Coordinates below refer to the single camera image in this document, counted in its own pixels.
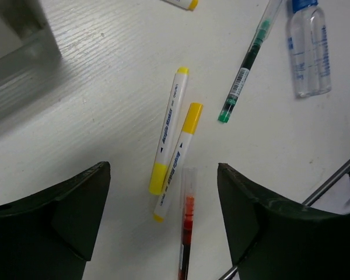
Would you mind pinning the white slotted pen holder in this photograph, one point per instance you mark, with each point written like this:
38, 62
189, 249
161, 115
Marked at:
28, 54

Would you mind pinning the clear blue spray bottle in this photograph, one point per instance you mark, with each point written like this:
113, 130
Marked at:
309, 51

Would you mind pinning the red gel pen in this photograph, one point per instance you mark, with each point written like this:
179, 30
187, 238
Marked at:
188, 191

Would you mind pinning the yellow capped acrylic marker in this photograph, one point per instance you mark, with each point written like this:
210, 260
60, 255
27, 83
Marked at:
164, 148

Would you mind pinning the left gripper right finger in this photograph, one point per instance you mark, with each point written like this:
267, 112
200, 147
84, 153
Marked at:
273, 237

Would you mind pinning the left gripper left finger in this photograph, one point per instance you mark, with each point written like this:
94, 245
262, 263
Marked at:
51, 234

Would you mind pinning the green gel pen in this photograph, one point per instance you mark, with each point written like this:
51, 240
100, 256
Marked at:
261, 34

